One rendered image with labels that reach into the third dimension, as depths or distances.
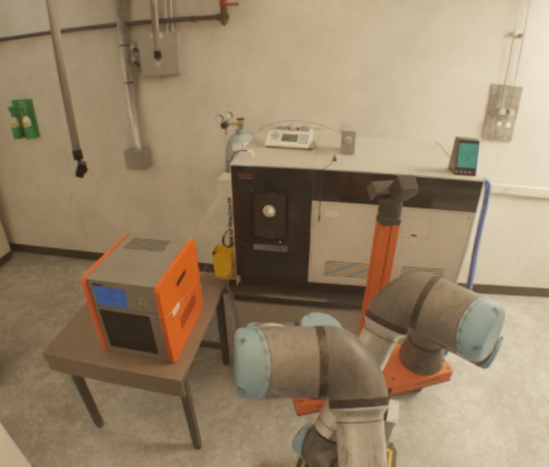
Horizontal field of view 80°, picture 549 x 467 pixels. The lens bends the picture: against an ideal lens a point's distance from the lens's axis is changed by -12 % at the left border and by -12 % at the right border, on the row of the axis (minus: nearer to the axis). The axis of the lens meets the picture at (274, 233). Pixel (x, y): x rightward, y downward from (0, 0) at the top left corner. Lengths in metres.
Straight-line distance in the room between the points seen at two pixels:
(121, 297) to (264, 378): 1.11
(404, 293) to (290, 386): 0.29
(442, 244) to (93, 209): 3.05
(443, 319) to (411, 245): 1.23
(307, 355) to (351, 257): 1.38
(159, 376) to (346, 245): 1.08
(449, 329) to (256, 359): 0.35
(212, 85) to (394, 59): 1.34
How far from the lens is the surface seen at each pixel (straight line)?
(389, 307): 0.74
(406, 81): 2.83
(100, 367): 1.85
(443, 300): 0.71
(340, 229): 1.84
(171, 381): 1.70
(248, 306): 2.08
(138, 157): 3.16
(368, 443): 0.61
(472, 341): 0.70
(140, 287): 1.52
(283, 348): 0.57
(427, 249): 1.95
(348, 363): 0.58
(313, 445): 0.85
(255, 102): 2.86
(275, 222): 1.86
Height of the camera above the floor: 1.97
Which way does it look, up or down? 28 degrees down
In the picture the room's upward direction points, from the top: straight up
